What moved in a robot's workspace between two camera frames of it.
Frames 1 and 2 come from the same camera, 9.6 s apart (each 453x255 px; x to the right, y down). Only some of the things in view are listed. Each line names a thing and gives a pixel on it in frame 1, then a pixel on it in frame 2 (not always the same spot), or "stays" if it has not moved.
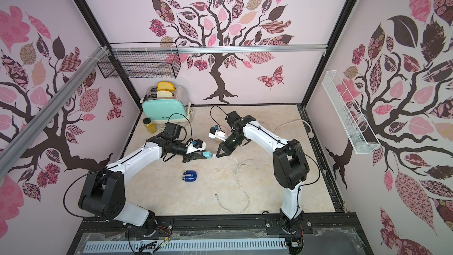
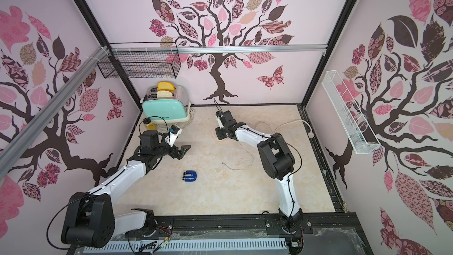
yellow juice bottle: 150,126 stays
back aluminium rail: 205,48 stays
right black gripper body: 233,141 → 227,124
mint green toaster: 160,111 stays
